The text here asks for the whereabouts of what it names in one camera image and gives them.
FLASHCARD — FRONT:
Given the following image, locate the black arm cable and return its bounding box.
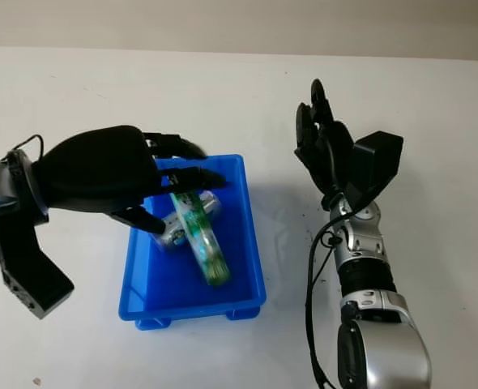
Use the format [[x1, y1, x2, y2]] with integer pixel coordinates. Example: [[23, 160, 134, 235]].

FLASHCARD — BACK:
[[303, 137, 365, 389], [14, 135, 45, 158]]

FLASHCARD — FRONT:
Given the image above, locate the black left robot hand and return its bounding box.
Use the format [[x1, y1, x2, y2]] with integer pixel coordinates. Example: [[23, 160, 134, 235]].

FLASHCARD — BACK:
[[32, 125, 230, 235]]

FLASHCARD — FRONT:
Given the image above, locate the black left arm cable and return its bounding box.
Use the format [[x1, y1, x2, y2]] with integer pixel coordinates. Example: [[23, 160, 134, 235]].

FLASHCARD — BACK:
[[14, 135, 45, 158]]

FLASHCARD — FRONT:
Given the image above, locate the green toothpaste box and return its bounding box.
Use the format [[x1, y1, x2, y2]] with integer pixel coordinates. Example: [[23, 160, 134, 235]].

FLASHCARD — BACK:
[[169, 190, 233, 288]]

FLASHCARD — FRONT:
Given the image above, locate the silver tissue packet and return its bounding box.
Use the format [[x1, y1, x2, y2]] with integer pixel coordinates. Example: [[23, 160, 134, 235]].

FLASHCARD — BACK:
[[153, 190, 224, 254]]

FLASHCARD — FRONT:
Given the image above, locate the blue plastic tray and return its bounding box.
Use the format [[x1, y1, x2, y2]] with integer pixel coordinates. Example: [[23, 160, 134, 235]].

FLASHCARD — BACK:
[[117, 152, 268, 331]]

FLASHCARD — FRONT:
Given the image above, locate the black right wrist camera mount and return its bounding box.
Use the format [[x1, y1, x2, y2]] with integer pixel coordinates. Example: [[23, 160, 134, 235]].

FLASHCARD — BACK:
[[344, 130, 405, 203]]

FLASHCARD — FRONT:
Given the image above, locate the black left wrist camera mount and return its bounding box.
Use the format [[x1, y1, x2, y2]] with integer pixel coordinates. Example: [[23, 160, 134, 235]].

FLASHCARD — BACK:
[[0, 198, 75, 320]]

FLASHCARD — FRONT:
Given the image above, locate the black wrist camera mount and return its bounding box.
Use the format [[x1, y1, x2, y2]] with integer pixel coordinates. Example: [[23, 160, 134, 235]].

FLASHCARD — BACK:
[[0, 198, 75, 320], [344, 130, 405, 203]]

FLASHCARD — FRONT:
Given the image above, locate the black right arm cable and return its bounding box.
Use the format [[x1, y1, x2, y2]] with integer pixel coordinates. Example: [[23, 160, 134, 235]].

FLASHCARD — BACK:
[[303, 137, 365, 389]]

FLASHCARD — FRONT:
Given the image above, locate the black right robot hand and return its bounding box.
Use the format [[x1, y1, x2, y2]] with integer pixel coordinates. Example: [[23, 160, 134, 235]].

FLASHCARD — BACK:
[[293, 79, 356, 199]]

